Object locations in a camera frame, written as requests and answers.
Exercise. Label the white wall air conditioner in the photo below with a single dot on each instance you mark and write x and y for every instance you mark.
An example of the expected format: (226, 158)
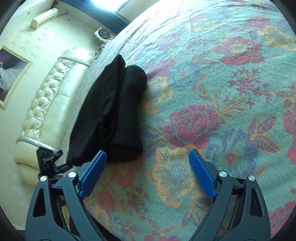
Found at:
(43, 18)

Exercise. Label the left hand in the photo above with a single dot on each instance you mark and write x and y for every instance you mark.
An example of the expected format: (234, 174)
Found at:
(60, 175)

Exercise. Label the cream tufted leather headboard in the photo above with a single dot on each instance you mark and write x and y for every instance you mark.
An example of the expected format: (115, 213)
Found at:
(45, 120)

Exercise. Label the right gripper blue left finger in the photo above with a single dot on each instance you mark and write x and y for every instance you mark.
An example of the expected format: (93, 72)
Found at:
(89, 174)

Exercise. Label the floral bedspread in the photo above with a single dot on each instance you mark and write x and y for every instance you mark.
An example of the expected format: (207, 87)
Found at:
(221, 80)

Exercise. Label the black pants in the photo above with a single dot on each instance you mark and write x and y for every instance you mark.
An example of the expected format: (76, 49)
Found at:
(108, 119)

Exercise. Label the left blue curtain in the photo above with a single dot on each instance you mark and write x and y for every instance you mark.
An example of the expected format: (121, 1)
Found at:
(110, 19)

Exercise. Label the framed wedding photo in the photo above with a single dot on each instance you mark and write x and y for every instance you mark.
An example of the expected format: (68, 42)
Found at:
(13, 68)

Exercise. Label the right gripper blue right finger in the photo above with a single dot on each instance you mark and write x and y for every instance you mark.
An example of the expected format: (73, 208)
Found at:
(205, 178)

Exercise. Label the white box fan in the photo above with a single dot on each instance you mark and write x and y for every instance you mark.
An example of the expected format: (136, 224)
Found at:
(103, 35)

